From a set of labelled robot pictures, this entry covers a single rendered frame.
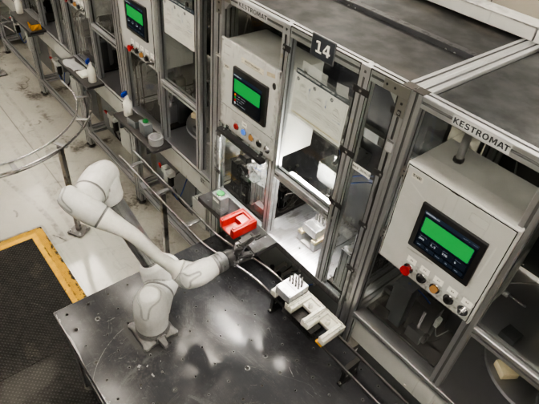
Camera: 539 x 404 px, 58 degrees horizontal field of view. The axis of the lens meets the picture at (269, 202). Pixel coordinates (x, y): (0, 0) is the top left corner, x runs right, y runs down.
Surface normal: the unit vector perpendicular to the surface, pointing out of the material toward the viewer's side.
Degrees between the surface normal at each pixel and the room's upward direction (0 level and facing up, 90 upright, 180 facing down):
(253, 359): 0
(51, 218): 0
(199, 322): 0
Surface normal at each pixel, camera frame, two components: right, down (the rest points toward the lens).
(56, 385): 0.08, -0.75
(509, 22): -0.77, 0.36
